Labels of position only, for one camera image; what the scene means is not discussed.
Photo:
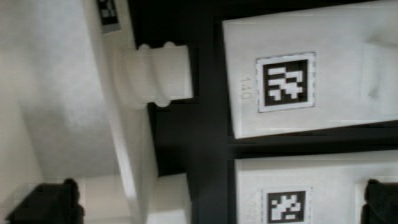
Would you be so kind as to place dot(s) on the white cabinet door panel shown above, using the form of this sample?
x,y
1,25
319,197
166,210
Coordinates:
x,y
312,64

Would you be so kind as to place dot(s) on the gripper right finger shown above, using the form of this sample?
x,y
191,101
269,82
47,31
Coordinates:
x,y
379,212

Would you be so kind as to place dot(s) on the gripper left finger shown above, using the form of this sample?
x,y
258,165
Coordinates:
x,y
50,206

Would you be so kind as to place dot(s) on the white cabinet body box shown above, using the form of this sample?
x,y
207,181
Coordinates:
x,y
82,80

